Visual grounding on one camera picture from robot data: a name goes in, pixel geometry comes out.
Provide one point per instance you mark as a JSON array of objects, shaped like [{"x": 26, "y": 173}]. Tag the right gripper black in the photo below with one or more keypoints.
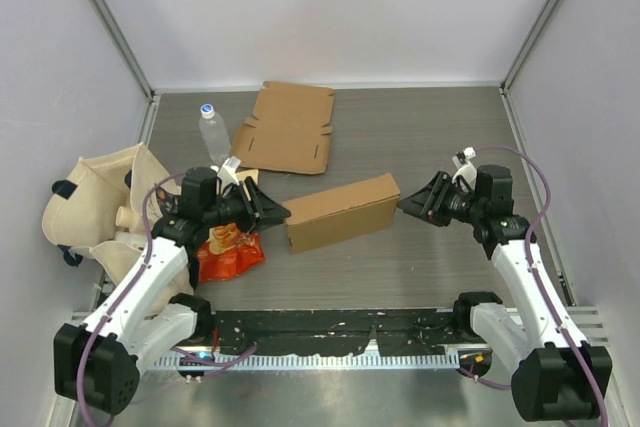
[{"x": 428, "y": 202}]

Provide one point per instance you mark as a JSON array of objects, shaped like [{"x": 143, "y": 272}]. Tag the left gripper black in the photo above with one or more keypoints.
[{"x": 260, "y": 211}]

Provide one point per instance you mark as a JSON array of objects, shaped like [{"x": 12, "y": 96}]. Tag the large brown cardboard box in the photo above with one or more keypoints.
[{"x": 341, "y": 213}]

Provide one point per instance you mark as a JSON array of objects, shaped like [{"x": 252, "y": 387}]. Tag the small cardboard box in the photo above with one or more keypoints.
[{"x": 288, "y": 131}]

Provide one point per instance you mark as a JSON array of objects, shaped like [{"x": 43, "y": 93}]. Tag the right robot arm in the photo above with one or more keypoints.
[{"x": 556, "y": 374}]

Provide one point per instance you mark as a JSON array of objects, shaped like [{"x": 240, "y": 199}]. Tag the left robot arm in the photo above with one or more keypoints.
[{"x": 99, "y": 362}]

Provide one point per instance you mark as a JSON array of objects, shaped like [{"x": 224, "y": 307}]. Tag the cassava chips bag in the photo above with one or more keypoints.
[{"x": 225, "y": 252}]

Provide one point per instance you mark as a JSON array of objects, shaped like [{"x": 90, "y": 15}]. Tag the clear plastic water bottle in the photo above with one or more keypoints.
[{"x": 214, "y": 133}]

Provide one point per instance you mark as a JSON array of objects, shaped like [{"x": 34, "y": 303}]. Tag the beige bottle in tote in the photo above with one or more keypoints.
[{"x": 127, "y": 219}]

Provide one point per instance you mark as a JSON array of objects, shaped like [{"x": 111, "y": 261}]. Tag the beige canvas tote bag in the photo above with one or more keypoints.
[{"x": 80, "y": 216}]

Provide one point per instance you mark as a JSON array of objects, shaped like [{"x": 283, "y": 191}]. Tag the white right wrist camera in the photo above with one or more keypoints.
[{"x": 465, "y": 170}]

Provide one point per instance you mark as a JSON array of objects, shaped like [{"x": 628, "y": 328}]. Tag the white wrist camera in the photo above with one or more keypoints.
[
  {"x": 465, "y": 170},
  {"x": 226, "y": 172}
]

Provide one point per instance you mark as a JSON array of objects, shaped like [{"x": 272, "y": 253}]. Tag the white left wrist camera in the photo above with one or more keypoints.
[{"x": 226, "y": 172}]

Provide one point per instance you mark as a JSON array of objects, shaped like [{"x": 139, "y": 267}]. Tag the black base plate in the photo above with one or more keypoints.
[{"x": 338, "y": 333}]

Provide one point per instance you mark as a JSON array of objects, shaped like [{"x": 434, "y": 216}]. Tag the slotted cable duct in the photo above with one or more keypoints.
[{"x": 370, "y": 360}]

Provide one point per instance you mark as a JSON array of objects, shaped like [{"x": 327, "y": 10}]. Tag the right aluminium frame post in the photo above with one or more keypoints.
[{"x": 531, "y": 39}]

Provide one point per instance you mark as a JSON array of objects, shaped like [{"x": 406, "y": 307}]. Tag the aluminium frame post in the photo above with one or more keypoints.
[
  {"x": 531, "y": 39},
  {"x": 124, "y": 49}
]

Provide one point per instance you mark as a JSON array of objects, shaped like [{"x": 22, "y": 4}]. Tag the left aluminium frame post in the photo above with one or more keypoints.
[{"x": 124, "y": 49}]

